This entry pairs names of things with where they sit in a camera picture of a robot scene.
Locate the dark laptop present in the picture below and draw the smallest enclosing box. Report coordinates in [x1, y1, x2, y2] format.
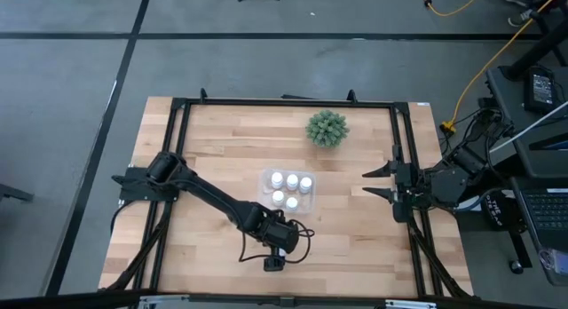
[521, 186, 568, 255]

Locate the silver aluminium bracket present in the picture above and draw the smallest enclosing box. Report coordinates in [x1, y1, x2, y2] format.
[384, 298, 438, 309]

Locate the dark grey desk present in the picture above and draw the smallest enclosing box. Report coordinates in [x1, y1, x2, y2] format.
[485, 64, 568, 274]

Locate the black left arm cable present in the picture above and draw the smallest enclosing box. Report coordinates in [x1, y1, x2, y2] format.
[238, 218, 316, 265]

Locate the black electronic box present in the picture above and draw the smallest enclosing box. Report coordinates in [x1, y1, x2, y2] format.
[523, 67, 559, 115]

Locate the clear plastic bag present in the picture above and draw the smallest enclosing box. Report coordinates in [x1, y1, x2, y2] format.
[538, 248, 568, 287]

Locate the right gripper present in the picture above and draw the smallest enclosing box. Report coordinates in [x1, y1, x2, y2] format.
[362, 144, 430, 224]

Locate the yellow cable with black knob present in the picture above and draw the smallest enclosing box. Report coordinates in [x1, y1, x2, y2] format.
[415, 0, 485, 18]

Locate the black overhead beam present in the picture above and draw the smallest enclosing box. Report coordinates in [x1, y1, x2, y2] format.
[0, 289, 568, 309]

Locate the black bag with white print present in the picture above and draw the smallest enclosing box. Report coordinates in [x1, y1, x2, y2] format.
[478, 191, 518, 233]

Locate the clear plastic basket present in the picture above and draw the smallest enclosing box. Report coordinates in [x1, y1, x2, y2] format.
[257, 168, 318, 214]

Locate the white cable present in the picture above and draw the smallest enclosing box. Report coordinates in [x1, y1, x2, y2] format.
[489, 99, 568, 154]

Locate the yellow cable with yellow plug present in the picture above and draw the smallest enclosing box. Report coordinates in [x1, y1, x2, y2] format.
[441, 0, 568, 135]

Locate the black aluminium table frame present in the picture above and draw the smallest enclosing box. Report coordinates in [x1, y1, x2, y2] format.
[100, 87, 474, 301]

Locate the black floor stand leg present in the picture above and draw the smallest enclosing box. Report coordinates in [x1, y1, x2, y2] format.
[0, 183, 35, 203]

